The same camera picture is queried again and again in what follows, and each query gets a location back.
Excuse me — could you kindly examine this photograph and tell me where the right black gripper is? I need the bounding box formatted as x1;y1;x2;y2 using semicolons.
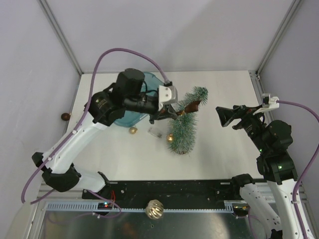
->
215;104;269;153

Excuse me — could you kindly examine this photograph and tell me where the small frosted christmas tree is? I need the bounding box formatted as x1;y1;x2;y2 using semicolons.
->
167;86;208;155

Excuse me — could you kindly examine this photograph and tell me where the gold glitter ball ornament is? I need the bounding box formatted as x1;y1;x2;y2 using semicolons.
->
166;133;174;143

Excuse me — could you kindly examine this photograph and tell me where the gold mirror ball ornament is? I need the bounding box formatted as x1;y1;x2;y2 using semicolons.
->
146;200;164;220

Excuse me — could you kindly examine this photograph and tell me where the dark brown ball ornament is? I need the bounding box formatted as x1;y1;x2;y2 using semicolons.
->
61;113;71;121

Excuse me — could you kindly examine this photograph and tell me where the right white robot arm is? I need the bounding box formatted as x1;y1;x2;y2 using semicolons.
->
216;100;314;239

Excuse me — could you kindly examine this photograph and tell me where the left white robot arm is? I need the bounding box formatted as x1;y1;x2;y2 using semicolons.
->
32;69;177;199

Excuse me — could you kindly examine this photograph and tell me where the teal plastic bin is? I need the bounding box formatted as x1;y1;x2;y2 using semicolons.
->
113;71;164;127

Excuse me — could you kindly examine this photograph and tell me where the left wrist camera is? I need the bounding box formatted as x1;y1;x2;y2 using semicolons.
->
158;82;178;110

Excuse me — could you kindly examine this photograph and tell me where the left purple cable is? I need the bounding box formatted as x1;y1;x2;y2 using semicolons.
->
21;48;172;225

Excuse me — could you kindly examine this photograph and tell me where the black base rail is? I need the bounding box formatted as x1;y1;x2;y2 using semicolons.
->
97;174;255;206

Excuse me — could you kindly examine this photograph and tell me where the white slotted cable duct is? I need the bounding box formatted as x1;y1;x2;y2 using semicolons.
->
45;200;233;213

